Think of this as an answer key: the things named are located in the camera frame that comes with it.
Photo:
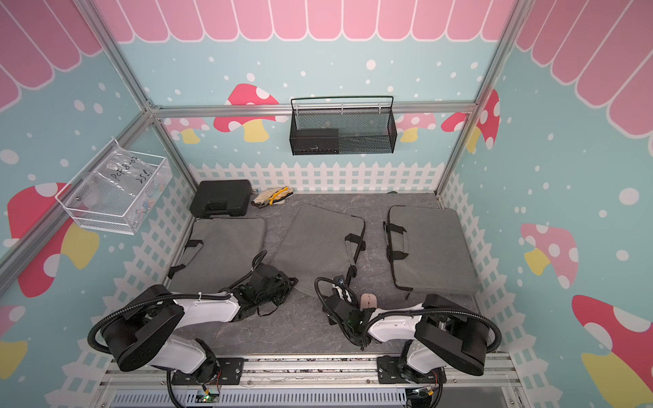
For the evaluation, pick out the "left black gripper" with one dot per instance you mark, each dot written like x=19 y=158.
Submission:
x=287 y=283

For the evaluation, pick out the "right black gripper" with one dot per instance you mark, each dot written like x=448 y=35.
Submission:
x=330 y=322

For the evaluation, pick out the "pink computer mouse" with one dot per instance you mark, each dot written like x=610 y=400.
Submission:
x=368 y=301

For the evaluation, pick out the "grey laptop bag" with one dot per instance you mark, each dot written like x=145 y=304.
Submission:
x=320 y=243
x=427 y=251
x=218 y=253

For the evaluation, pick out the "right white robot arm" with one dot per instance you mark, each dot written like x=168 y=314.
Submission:
x=438 y=333

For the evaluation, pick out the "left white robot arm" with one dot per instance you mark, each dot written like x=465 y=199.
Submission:
x=143 y=332

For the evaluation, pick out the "yellow black pliers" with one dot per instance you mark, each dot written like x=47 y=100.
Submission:
x=281 y=194

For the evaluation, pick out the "black plastic tool case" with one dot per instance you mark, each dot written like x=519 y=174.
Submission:
x=220 y=198

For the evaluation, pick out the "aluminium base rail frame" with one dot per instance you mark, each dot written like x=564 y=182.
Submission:
x=276 y=354

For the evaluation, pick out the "black wire mesh basket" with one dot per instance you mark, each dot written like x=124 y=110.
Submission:
x=343 y=125

